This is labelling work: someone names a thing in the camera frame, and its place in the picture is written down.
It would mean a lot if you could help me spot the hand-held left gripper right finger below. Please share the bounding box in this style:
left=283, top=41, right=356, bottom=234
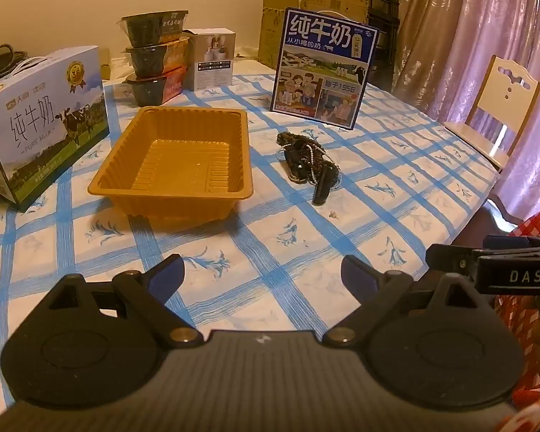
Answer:
left=323, top=254, right=496, bottom=349

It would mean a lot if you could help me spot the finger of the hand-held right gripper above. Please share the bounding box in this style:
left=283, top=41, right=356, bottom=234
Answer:
left=425, top=243, right=482, bottom=276
left=482, top=235, right=540, bottom=253

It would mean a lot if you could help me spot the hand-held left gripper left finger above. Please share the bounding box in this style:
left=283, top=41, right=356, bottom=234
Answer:
left=29, top=254, right=204, bottom=349

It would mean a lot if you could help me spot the black oblong pendant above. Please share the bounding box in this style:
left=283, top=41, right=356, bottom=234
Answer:
left=312, top=167, right=338, bottom=206

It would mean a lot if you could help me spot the golden plastic tray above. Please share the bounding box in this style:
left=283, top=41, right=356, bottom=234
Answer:
left=87, top=105, right=254, bottom=217

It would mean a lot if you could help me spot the silver ball chain necklace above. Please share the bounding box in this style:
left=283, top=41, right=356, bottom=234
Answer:
left=303, top=141, right=340, bottom=190

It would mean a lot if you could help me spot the dark bead bracelet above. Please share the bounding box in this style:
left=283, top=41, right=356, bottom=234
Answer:
left=276, top=131, right=329, bottom=184

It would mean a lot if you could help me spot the person's red checked clothing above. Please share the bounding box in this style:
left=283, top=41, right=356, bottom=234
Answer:
left=495, top=204, right=540, bottom=397

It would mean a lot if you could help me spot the blue checked tablecloth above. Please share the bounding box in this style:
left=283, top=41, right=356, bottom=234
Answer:
left=0, top=72, right=500, bottom=415

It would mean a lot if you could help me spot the cream wooden chair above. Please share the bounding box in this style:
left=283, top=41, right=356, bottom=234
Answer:
left=443, top=54, right=540, bottom=174

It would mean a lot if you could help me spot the red instant noodle bowl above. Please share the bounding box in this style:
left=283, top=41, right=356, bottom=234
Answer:
left=125, top=67, right=189, bottom=105

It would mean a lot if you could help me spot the light blue milk carton box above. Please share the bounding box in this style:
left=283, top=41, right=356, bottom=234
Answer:
left=0, top=45, right=110, bottom=212

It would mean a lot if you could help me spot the dark blue milk carton box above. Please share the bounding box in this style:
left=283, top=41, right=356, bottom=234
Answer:
left=270, top=8, right=381, bottom=131

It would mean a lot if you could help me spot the flat tan cardboard box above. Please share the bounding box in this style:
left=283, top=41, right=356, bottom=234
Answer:
left=100, top=51, right=127, bottom=82

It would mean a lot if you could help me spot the sheer curtain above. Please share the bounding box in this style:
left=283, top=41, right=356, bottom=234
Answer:
left=389, top=0, right=540, bottom=221

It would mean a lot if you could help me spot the orange instant noodle bowl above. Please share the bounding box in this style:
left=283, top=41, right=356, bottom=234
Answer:
left=122, top=38, right=190, bottom=77

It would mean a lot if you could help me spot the small white product box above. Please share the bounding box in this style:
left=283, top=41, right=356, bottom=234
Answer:
left=182, top=28, right=236, bottom=92

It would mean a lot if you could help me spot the plain brown cardboard box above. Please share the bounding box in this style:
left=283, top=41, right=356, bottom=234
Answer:
left=257, top=0, right=304, bottom=67

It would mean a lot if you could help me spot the red print cardboard box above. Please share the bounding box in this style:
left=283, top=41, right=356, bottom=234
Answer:
left=299, top=0, right=370, bottom=23

